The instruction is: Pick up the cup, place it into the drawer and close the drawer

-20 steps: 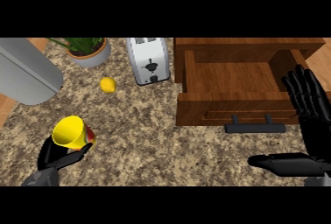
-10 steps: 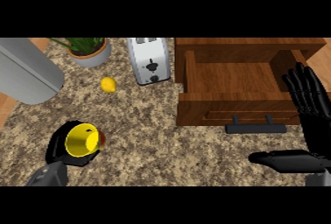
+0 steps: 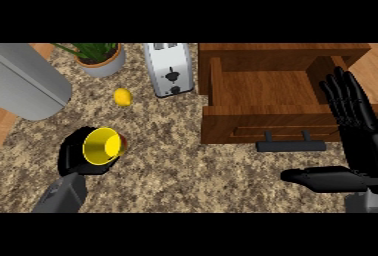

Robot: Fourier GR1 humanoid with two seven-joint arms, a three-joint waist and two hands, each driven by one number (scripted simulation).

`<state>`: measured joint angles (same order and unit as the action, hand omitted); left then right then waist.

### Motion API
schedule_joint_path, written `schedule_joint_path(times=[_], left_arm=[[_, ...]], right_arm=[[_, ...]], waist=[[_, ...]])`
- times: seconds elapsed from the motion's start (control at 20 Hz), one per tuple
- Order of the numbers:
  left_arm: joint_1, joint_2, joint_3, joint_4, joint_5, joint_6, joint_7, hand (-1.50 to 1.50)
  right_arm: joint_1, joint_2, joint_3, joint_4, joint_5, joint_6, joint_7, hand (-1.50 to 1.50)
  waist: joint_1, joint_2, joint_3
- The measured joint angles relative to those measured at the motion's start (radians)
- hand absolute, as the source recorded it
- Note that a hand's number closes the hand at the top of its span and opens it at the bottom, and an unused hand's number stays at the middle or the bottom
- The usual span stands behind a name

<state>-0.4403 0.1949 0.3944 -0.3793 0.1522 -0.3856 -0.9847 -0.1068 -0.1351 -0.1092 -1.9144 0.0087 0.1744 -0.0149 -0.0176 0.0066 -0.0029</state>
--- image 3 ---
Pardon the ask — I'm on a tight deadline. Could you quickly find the silver toaster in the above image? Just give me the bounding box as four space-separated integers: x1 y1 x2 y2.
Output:
142 42 195 99

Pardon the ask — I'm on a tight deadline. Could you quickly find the large grey rounded appliance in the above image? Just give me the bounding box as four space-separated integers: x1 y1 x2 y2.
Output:
0 42 74 122

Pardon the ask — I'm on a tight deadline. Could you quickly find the wooden drawer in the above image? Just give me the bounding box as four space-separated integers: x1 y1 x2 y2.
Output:
200 56 378 145

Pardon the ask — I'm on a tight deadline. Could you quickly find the yellow cup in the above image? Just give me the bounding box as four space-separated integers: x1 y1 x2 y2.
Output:
82 127 130 166

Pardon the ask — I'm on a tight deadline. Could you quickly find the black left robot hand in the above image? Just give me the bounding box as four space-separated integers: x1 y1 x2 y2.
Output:
57 126 130 176

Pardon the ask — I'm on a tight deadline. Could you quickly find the wooden cabinet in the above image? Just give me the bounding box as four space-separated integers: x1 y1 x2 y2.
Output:
198 42 373 105

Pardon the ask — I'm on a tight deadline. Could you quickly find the dark grey drawer handle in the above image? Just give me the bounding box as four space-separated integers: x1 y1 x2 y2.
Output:
256 130 328 153

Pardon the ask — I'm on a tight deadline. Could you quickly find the potted green plant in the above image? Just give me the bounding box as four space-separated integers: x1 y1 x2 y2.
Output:
52 42 128 79

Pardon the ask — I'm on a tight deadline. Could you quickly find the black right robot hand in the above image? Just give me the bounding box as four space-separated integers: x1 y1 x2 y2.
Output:
280 66 378 194

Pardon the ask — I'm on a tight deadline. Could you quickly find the yellow lemon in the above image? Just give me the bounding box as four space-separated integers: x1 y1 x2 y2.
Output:
114 87 135 108

